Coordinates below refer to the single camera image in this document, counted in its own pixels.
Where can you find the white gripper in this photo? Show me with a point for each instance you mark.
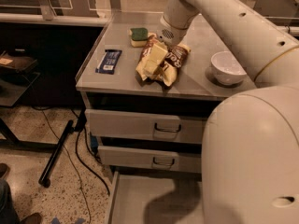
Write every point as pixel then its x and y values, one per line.
pixel 170 34

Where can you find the brown chip bag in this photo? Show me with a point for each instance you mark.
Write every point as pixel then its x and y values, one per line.
pixel 169 68

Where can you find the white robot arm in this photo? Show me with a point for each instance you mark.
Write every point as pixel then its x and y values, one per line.
pixel 250 147

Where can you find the grey metal drawer cabinet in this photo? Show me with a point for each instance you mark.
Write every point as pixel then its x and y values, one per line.
pixel 194 94

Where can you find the top drawer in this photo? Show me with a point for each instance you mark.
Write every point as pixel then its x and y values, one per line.
pixel 144 126

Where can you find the middle drawer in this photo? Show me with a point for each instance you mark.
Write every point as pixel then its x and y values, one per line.
pixel 150 159

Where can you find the open bottom drawer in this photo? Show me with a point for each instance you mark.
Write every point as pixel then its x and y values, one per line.
pixel 155 198

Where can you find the green yellow sponge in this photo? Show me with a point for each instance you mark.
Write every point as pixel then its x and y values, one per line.
pixel 138 36

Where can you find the blue snack bar wrapper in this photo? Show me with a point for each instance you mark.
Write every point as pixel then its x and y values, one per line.
pixel 109 61

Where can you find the white bowl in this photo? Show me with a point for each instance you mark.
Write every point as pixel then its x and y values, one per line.
pixel 226 68

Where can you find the dark side table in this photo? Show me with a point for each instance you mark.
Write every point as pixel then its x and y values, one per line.
pixel 16 77

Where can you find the clear acrylic barrier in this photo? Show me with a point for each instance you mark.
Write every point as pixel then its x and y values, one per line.
pixel 73 12

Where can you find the black table leg bar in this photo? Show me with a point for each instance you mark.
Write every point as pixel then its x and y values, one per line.
pixel 44 179

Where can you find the person leg and shoe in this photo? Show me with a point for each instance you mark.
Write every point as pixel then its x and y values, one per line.
pixel 8 214

